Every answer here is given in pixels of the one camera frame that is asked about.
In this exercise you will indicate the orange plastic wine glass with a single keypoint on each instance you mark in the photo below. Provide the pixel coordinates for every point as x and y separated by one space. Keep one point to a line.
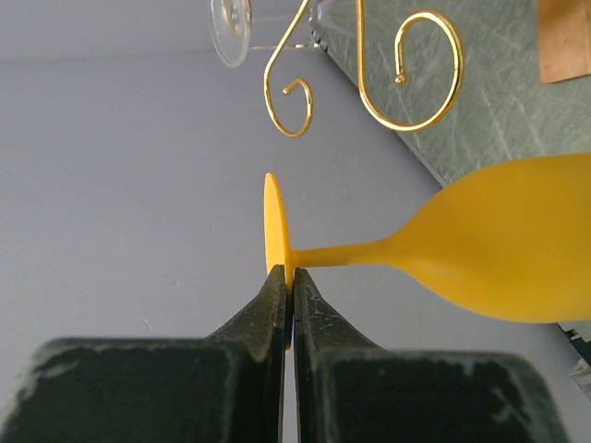
510 241

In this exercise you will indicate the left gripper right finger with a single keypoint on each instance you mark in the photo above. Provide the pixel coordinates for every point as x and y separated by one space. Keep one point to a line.
349 389

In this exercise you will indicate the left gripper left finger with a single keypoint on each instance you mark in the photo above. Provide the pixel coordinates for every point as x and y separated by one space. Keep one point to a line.
226 387

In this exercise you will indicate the gold wire glass rack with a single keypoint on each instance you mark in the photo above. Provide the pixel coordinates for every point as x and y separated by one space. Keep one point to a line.
522 67

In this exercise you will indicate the clear wine glass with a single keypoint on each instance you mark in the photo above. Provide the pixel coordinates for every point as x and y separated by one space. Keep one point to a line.
238 29

